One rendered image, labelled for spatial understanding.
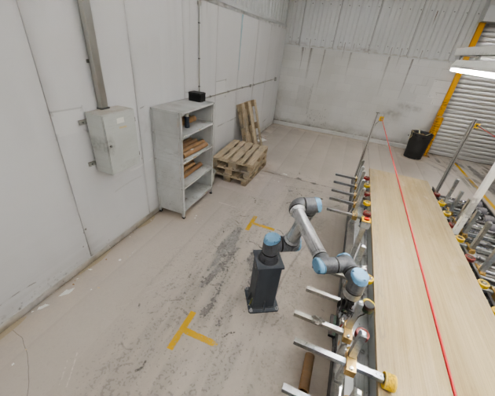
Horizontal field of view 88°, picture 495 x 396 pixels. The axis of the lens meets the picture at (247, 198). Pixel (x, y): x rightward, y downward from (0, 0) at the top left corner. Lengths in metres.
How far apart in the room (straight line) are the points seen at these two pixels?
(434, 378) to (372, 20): 8.35
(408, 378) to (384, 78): 8.11
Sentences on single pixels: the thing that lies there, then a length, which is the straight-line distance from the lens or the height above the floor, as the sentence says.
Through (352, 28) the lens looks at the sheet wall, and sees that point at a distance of 9.10.
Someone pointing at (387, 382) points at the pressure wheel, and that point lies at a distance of 1.71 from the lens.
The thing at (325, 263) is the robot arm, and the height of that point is 1.36.
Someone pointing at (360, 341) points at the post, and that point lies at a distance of 1.57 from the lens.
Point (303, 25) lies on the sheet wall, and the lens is 9.24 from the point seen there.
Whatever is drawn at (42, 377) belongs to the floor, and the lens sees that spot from 2.88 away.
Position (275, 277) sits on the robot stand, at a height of 0.46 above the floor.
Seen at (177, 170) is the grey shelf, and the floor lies 0.77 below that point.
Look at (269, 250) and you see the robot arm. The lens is 2.37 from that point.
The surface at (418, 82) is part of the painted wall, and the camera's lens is 9.22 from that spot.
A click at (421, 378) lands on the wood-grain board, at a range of 1.91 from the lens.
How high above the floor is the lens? 2.34
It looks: 31 degrees down
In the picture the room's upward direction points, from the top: 6 degrees clockwise
